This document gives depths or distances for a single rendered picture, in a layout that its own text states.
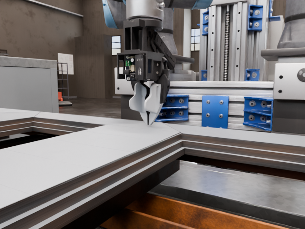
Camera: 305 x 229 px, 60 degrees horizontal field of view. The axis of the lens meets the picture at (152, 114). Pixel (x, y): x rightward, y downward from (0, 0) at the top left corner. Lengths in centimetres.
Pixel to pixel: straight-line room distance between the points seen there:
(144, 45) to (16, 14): 1274
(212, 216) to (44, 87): 108
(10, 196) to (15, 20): 1289
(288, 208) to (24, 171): 53
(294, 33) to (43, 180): 77
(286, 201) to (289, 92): 26
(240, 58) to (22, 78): 93
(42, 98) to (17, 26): 1180
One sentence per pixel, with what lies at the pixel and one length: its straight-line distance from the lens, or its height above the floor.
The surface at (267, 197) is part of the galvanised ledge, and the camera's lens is 70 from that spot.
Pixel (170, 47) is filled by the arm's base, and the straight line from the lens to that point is 100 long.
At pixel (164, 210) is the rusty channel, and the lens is 55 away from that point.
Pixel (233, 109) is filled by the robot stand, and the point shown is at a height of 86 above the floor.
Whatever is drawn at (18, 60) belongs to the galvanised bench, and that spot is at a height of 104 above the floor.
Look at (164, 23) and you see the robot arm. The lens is 102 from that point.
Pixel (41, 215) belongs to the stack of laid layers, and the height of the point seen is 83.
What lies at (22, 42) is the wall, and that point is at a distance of 1317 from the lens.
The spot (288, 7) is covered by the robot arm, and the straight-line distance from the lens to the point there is 93.
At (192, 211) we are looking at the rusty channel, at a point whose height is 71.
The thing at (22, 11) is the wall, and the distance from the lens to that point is 1343.
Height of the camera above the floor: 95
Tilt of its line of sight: 7 degrees down
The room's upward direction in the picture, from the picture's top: straight up
